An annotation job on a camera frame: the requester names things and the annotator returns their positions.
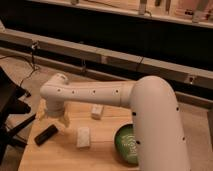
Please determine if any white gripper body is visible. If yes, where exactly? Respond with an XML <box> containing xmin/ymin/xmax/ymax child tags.
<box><xmin>45</xmin><ymin>100</ymin><xmax>65</xmax><ymax>118</ymax></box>

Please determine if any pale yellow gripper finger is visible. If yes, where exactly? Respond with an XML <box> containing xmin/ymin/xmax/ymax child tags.
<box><xmin>58</xmin><ymin>114</ymin><xmax>70</xmax><ymax>128</ymax></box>

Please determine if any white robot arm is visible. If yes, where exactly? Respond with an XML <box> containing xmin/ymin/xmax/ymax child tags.
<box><xmin>40</xmin><ymin>73</ymin><xmax>191</xmax><ymax>171</ymax></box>

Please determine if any black eraser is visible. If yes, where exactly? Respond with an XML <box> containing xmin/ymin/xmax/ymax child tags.
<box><xmin>34</xmin><ymin>125</ymin><xmax>58</xmax><ymax>146</ymax></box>

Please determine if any green ceramic bowl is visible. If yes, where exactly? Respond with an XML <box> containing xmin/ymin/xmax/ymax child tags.
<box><xmin>114</xmin><ymin>124</ymin><xmax>138</xmax><ymax>166</ymax></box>

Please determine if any white sponge block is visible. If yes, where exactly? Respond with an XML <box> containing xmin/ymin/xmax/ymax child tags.
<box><xmin>77</xmin><ymin>127</ymin><xmax>90</xmax><ymax>148</ymax></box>

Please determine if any white small bottle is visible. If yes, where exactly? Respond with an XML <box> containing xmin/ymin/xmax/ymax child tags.
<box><xmin>91</xmin><ymin>104</ymin><xmax>104</xmax><ymax>120</ymax></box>

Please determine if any black chair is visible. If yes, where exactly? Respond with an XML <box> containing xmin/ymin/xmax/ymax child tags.
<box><xmin>0</xmin><ymin>67</ymin><xmax>35</xmax><ymax>164</ymax></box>

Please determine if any black cable on floor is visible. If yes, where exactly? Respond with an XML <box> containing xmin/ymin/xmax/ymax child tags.
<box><xmin>0</xmin><ymin>39</ymin><xmax>41</xmax><ymax>88</ymax></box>

